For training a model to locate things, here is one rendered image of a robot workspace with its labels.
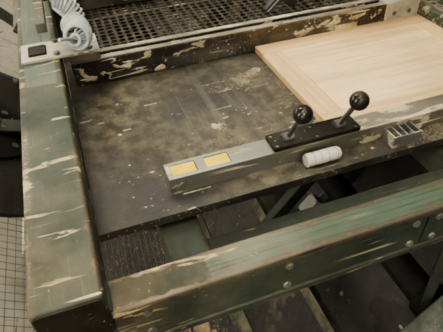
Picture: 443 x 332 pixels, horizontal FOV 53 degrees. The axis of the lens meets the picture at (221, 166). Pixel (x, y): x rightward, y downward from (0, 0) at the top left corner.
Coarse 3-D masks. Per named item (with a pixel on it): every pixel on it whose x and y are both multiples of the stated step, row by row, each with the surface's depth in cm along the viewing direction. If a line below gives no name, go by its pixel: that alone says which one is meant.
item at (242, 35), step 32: (64, 0) 110; (384, 0) 139; (416, 0) 140; (192, 32) 127; (224, 32) 126; (256, 32) 128; (288, 32) 132; (320, 32) 136; (96, 64) 118; (128, 64) 121; (160, 64) 124
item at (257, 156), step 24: (360, 120) 98; (384, 120) 98; (408, 120) 99; (432, 120) 102; (264, 144) 93; (312, 144) 93; (336, 144) 95; (168, 168) 88; (216, 168) 88; (240, 168) 90; (264, 168) 92
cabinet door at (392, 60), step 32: (352, 32) 135; (384, 32) 135; (416, 32) 135; (288, 64) 122; (320, 64) 122; (352, 64) 122; (384, 64) 121; (416, 64) 120; (320, 96) 110; (384, 96) 109; (416, 96) 108
